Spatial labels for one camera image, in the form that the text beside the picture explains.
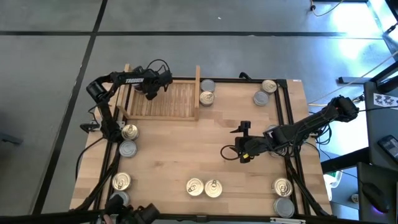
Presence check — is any black smartphone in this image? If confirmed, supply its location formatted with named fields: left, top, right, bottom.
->
left=377, top=134, right=398, bottom=164

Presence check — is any grey metal bracket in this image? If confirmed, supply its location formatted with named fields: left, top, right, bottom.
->
left=269, top=217, right=306, bottom=224

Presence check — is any wooden slatted shelf rack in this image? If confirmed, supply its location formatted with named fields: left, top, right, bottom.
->
left=116, top=63, right=201, bottom=122

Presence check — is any long cream floor cable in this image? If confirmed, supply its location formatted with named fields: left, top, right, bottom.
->
left=307, top=49, right=398, bottom=106

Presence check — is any black computer mouse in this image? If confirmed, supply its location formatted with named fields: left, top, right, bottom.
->
left=362, top=182, right=391, bottom=214

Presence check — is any white plastic bag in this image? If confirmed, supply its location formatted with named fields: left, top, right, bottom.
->
left=323, top=169, right=343, bottom=202

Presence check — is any black power cable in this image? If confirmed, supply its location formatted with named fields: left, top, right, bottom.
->
left=74, top=136, right=105, bottom=182

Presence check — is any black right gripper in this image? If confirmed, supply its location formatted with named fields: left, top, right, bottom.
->
left=229, top=120, right=269, bottom=164

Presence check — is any black aluminium table frame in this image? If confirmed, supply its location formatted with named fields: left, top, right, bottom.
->
left=70, top=76, right=335, bottom=220

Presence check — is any cream cable with black plug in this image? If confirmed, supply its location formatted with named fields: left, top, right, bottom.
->
left=310, top=0, right=345, bottom=17

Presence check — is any black table clamp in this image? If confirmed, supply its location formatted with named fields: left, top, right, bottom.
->
left=80, top=120, right=101, bottom=134

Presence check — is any black left wrist camera cable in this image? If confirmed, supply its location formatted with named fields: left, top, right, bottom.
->
left=146, top=58, right=172, bottom=75

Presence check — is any printed white paper sheet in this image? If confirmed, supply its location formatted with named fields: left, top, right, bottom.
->
left=373, top=92, right=398, bottom=109

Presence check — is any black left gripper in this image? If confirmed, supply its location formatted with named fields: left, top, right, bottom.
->
left=141, top=70, right=174, bottom=101

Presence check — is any dark grey desk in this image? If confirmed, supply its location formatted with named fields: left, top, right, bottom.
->
left=356, top=161, right=398, bottom=224
left=363, top=79, right=398, bottom=170

